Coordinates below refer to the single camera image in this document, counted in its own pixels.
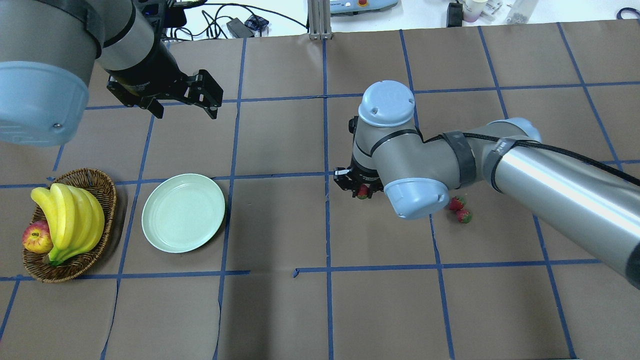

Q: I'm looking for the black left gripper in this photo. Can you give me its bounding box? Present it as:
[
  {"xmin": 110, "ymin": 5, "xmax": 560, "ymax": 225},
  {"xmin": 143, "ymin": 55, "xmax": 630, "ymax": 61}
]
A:
[{"xmin": 106, "ymin": 47, "xmax": 224, "ymax": 120}]

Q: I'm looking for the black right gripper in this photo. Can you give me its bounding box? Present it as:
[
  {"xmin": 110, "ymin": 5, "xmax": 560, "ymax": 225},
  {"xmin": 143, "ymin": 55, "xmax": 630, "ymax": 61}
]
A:
[{"xmin": 333, "ymin": 155, "xmax": 384, "ymax": 198}]

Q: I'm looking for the red strawberry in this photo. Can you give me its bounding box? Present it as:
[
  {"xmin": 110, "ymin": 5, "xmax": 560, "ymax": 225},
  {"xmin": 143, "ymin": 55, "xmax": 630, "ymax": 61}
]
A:
[
  {"xmin": 355, "ymin": 184, "xmax": 370, "ymax": 199},
  {"xmin": 455, "ymin": 208, "xmax": 473, "ymax": 224},
  {"xmin": 448, "ymin": 196, "xmax": 467, "ymax": 212}
]

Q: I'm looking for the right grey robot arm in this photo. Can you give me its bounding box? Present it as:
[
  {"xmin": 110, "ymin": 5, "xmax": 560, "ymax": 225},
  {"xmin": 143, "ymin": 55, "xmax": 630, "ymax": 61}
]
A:
[{"xmin": 333, "ymin": 80, "xmax": 640, "ymax": 288}]

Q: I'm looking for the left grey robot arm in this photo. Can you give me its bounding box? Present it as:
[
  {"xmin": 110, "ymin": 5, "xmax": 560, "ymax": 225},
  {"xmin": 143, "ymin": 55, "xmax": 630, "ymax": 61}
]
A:
[{"xmin": 0, "ymin": 0, "xmax": 224, "ymax": 147}]

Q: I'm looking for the pale green plate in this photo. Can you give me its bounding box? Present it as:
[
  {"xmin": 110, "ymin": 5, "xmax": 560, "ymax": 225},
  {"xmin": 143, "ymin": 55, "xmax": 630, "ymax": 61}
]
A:
[{"xmin": 141, "ymin": 173, "xmax": 226, "ymax": 254}]

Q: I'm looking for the black power adapter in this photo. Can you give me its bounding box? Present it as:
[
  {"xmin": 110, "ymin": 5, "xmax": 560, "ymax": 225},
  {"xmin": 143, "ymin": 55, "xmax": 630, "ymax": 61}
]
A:
[{"xmin": 226, "ymin": 17, "xmax": 255, "ymax": 39}]

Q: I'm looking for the yellow banana bunch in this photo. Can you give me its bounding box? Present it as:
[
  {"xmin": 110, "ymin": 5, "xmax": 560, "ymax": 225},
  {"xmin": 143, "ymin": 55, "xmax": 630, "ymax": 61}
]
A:
[{"xmin": 30, "ymin": 183, "xmax": 106, "ymax": 267}]

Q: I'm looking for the red yellow apple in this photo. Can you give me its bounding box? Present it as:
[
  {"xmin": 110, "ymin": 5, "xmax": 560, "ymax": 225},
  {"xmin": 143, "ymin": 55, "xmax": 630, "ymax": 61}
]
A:
[{"xmin": 22, "ymin": 219, "xmax": 54, "ymax": 255}]

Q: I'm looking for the brown wicker basket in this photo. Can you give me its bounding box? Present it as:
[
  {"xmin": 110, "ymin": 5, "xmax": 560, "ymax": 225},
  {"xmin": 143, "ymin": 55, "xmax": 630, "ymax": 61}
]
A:
[{"xmin": 22, "ymin": 168, "xmax": 118, "ymax": 284}]

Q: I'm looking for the aluminium frame post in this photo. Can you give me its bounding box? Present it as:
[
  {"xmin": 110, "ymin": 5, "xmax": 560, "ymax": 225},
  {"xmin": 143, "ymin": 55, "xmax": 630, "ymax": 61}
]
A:
[{"xmin": 307, "ymin": 0, "xmax": 334, "ymax": 41}]

